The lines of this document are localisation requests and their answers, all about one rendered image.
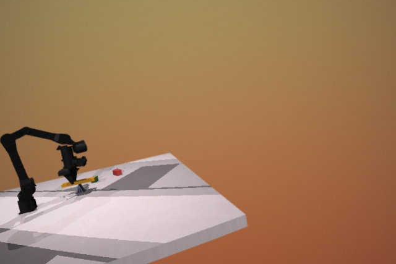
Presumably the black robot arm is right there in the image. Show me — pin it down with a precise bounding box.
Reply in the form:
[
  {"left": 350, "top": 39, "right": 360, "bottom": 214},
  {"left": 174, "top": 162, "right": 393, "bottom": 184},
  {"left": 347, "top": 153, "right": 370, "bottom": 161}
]
[{"left": 0, "top": 127, "right": 87, "bottom": 215}]

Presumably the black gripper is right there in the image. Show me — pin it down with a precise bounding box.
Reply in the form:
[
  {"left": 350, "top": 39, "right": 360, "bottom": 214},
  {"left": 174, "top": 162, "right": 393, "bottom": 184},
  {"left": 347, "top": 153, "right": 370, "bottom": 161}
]
[{"left": 58, "top": 155, "right": 79, "bottom": 184}]

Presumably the red rectangular bar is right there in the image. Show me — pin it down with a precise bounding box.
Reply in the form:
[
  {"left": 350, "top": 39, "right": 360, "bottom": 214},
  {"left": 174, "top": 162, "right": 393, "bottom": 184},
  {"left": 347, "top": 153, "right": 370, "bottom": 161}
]
[{"left": 113, "top": 169, "right": 122, "bottom": 176}]

